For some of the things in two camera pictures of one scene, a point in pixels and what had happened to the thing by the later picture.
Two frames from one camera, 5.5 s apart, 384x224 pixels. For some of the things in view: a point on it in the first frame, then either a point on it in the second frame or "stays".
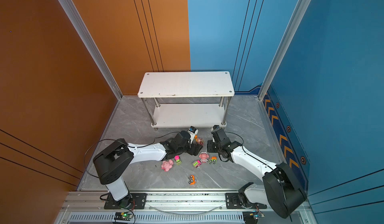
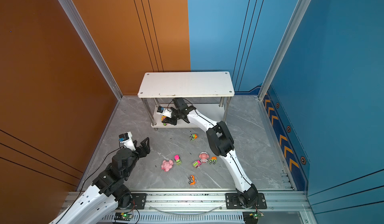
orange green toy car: [212, 160] stays
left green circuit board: [125, 216] stays
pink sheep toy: [166, 165] stays
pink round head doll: [203, 156] stays
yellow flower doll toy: [199, 140] -> [163, 117]
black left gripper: [193, 152] -> [146, 149]
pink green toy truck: [177, 159] stays
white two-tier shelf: [191, 99] stays
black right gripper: [209, 144] -> [170, 121]
